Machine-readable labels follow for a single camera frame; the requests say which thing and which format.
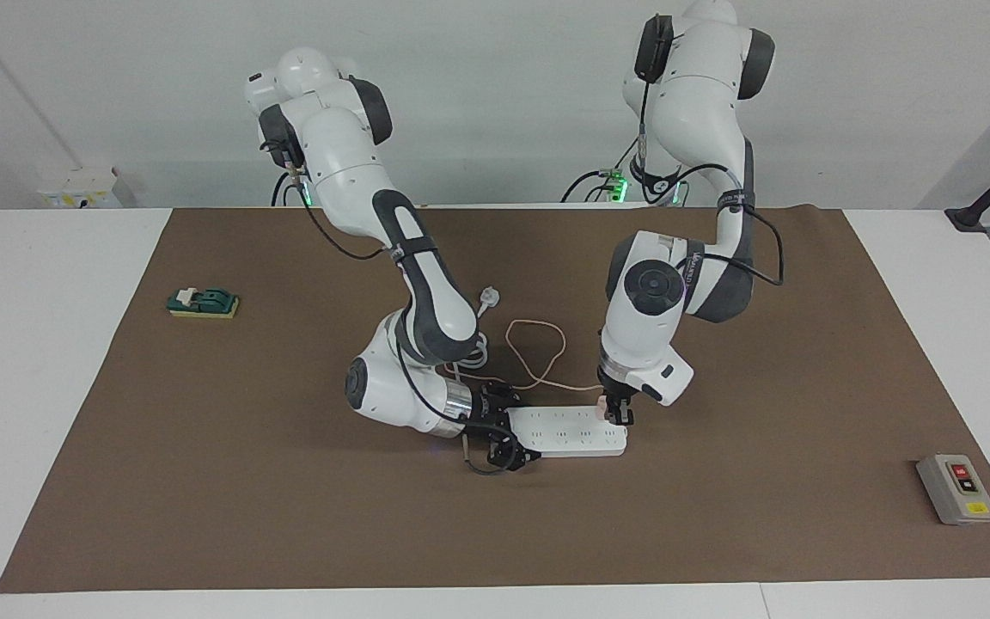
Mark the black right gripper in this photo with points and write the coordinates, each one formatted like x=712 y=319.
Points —
x=486 y=425

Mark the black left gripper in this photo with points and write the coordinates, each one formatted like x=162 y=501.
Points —
x=615 y=381

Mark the pink charger adapter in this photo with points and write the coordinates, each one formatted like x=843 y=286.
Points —
x=601 y=402

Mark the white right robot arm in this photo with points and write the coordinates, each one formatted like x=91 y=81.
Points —
x=349 y=172

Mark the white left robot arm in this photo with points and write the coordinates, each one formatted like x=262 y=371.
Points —
x=645 y=318

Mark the brown table mat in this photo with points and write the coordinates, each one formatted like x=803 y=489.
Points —
x=761 y=430

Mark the grey on-off switch box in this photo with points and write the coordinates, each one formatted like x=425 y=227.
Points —
x=955 y=494

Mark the white wall socket box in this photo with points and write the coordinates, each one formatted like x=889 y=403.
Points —
x=74 y=189

